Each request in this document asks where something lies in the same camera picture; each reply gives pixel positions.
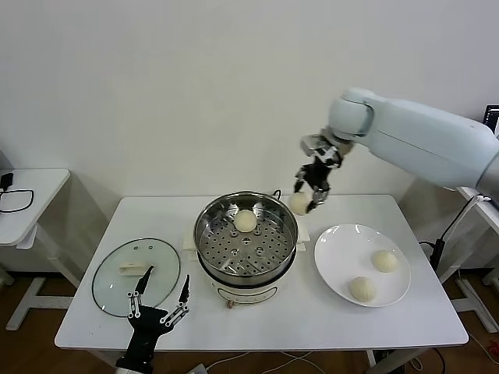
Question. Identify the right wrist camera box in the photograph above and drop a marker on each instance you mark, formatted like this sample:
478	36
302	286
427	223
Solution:
312	142

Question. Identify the perforated steel steamer basket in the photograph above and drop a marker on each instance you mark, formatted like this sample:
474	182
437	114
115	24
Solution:
245	253

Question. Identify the grey floor power strip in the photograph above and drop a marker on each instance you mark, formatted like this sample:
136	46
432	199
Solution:
199	369

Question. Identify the round glass pot lid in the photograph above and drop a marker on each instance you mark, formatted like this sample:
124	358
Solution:
113	292

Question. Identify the white electric cooker pot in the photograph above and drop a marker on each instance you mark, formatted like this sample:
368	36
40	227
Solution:
241	294

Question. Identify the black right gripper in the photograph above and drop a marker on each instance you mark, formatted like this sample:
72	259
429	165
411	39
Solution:
316	175

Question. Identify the black power adapter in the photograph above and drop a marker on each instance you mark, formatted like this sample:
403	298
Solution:
7	181

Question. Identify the white round plate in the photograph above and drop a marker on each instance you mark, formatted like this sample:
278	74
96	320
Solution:
343	257

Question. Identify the white side desk with label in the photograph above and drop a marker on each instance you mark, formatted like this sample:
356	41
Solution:
489	218

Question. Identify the black power strip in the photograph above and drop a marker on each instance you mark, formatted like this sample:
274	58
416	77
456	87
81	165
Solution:
437	253

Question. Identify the open dark laptop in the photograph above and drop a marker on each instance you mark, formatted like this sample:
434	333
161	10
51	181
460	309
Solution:
493	117

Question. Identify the white steamed baozi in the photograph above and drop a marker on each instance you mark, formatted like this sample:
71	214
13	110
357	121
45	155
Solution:
245	221
299	204
386	261
362	290

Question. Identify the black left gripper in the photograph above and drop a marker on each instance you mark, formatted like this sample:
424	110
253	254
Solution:
146	327

